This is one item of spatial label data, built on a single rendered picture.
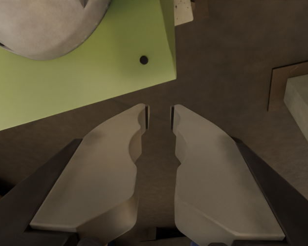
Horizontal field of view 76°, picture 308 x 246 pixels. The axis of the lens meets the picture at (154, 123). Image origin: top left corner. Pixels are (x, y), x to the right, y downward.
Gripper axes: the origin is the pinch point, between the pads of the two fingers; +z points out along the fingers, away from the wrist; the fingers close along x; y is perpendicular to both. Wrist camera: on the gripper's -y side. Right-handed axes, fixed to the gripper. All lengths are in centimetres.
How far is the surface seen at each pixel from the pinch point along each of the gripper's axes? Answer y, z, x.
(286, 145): 51, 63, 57
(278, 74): 15, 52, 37
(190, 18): -2.2, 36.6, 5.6
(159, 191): 104, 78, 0
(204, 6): -4.1, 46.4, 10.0
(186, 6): -4.4, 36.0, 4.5
